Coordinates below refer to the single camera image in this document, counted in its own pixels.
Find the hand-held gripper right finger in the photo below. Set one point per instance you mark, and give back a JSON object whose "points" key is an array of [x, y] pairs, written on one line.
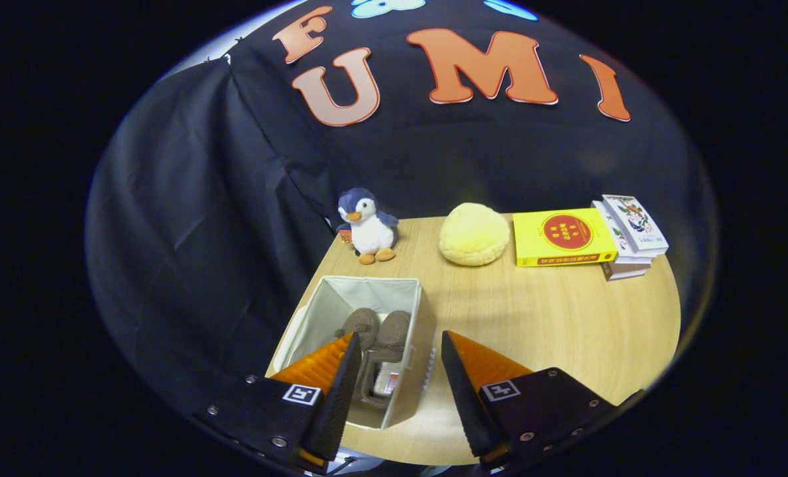
{"points": [[463, 397]]}

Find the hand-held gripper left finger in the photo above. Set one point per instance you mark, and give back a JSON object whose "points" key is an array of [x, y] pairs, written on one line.
{"points": [[340, 397]]}

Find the brown fabric storage box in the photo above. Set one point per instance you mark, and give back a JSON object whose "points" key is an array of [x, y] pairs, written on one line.
{"points": [[420, 358]]}

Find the brown fuzzy shoe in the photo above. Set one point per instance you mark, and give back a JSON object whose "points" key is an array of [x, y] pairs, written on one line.
{"points": [[360, 321], [394, 331]]}

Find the yellow bun plush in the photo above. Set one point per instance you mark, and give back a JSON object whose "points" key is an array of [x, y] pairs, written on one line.
{"points": [[473, 235]]}

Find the penguin plush toy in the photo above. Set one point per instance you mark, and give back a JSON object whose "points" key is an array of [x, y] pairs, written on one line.
{"points": [[370, 228]]}

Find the yellow book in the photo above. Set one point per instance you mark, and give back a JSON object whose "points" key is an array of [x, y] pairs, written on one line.
{"points": [[562, 235]]}

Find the brown cover book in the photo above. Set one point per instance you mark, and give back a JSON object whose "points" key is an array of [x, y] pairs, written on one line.
{"points": [[622, 270]]}

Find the white floral cover book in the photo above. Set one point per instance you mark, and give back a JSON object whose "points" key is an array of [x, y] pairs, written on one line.
{"points": [[616, 242], [635, 222]]}

